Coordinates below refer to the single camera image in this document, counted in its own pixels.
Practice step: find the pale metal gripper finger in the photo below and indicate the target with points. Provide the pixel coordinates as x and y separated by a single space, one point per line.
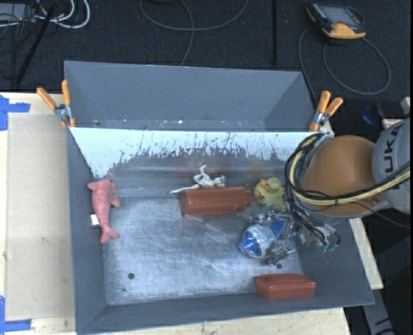
281 253
274 216

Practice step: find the red-brown squeeze bottle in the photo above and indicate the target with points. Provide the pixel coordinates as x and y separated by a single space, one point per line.
213 201

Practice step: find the clear plastic bottle blue label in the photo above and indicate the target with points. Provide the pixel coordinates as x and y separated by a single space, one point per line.
259 239

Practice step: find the pale wood board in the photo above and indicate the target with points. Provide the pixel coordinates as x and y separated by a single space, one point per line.
39 215

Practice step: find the yellow rubber duck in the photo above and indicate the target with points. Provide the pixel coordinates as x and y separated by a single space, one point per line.
271 194

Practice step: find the grey metal bin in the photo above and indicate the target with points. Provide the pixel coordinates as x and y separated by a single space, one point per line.
178 250

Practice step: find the red-brown flat block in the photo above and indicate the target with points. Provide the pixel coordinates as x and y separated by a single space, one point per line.
285 286

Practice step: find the pink toy dolphin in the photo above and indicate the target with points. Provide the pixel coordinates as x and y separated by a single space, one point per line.
103 204

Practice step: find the white toy lizard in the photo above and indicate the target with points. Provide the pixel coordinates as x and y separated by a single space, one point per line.
206 181

